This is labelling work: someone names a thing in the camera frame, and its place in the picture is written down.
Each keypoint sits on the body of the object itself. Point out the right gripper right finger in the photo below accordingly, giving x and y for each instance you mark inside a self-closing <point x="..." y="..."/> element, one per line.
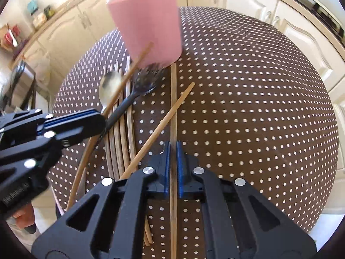
<point x="239" y="222"/>

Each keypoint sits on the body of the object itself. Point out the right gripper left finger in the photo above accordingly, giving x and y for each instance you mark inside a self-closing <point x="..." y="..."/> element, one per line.
<point x="108" y="222"/>

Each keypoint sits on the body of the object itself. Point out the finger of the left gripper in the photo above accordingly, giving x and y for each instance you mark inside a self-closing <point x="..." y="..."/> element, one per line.
<point x="74" y="128"/>
<point x="31" y="119"/>

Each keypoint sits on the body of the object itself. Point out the silver metal spoon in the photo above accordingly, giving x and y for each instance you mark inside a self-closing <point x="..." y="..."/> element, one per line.
<point x="108" y="86"/>

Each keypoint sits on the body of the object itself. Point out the black slotted spoon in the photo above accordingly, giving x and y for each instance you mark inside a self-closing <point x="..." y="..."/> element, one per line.
<point x="147" y="79"/>

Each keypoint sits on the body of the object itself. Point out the person left hand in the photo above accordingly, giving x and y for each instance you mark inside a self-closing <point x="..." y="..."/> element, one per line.
<point x="25" y="217"/>

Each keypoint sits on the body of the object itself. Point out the steel trash bin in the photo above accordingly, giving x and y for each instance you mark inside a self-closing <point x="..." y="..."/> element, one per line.
<point x="17" y="91"/>

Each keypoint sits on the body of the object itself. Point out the brown polka dot tablecloth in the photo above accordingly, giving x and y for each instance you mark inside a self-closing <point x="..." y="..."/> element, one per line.
<point x="202" y="113"/>

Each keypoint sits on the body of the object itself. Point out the pink utensil holder cup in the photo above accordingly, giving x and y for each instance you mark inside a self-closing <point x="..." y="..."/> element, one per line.
<point x="142" y="22"/>

